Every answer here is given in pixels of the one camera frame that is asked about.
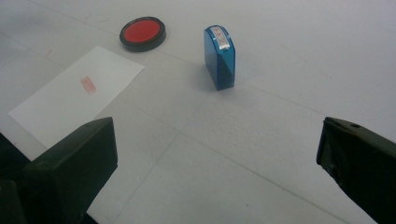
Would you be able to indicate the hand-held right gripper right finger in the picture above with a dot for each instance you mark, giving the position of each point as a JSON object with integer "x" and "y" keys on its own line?
{"x": 364, "y": 165}

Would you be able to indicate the blue transparent stamp cap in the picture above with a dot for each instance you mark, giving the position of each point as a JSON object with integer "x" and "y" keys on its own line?
{"x": 224, "y": 77}

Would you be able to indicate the blue stamp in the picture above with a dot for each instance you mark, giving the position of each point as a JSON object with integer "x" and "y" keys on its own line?
{"x": 216, "y": 46}

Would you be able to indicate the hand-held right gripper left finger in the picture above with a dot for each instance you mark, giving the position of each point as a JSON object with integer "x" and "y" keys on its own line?
{"x": 68, "y": 174}

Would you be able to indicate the red ink pad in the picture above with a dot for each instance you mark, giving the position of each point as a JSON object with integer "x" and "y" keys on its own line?
{"x": 142, "y": 32}

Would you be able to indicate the white paper sheet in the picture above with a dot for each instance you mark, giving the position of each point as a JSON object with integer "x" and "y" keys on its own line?
{"x": 62, "y": 102}

